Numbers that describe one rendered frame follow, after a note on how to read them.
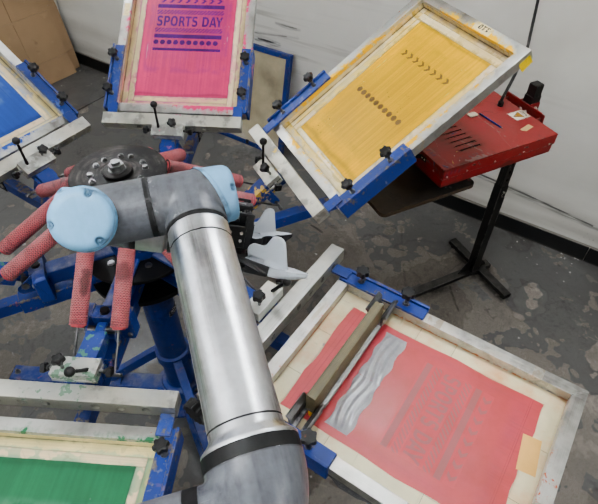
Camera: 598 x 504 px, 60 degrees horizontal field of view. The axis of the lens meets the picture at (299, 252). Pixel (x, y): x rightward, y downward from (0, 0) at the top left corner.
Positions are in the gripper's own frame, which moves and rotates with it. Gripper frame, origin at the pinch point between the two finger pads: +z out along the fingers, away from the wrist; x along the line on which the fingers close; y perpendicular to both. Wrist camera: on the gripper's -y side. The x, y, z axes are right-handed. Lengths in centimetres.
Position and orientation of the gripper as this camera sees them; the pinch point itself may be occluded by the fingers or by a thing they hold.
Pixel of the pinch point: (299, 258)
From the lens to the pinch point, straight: 80.7
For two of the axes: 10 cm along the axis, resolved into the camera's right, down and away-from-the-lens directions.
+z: 9.6, 1.3, 2.3
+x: -1.6, -4.1, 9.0
